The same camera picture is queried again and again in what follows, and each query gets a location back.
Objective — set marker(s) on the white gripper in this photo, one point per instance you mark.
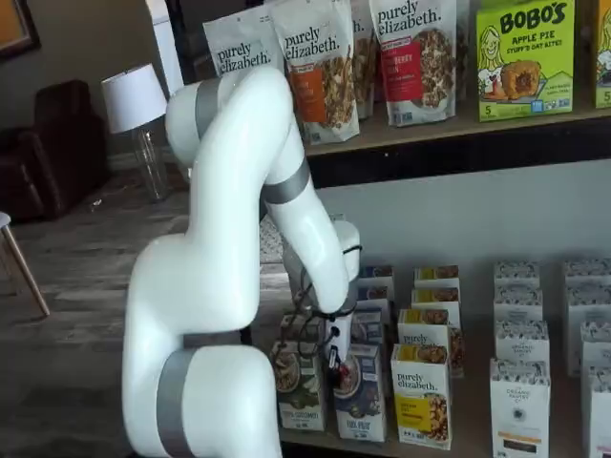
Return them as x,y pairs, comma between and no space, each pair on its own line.
341,339

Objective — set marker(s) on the blue white oatmeal box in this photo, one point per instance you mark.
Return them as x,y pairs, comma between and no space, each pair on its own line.
377,274
374,298
358,415
367,329

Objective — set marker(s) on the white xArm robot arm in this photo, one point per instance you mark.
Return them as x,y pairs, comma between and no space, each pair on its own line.
229,191

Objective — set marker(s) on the green white oatmeal box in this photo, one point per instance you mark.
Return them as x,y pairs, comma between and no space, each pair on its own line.
315,329
298,410

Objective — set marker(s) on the yellow white granola box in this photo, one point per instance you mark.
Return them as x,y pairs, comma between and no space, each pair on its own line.
422,329
420,381
436,276
434,298

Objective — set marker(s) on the white patterned-top box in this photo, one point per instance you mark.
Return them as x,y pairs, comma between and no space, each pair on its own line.
516,273
520,343
596,346
587,300
520,405
599,415
518,305
587,271

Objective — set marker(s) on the black metal shelf rack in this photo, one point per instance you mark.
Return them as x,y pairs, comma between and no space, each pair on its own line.
429,152

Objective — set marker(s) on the green Bobo's box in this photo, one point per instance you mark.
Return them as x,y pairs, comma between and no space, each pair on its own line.
525,57

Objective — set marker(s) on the yellow Bobo's box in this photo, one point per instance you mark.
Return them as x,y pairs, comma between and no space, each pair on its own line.
604,57

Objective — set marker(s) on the grey patterned rug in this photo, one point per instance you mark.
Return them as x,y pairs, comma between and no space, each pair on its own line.
274,243

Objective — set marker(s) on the orange label granola bag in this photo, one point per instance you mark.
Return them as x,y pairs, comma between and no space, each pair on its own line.
315,47
365,57

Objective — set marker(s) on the white stool wooden legs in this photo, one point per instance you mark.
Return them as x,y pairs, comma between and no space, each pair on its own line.
24,267

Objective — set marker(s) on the blue label granola bag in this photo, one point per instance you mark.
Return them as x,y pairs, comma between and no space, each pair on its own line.
238,43

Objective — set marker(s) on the white shade glass lamp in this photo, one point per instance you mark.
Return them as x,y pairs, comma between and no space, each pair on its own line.
131,95

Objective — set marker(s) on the red label granola bag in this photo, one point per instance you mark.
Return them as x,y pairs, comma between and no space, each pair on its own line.
410,28

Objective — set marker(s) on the dark brown armchair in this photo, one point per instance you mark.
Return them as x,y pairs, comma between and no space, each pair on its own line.
52,157

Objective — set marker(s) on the dark framed picture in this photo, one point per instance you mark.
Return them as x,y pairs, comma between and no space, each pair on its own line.
16,28

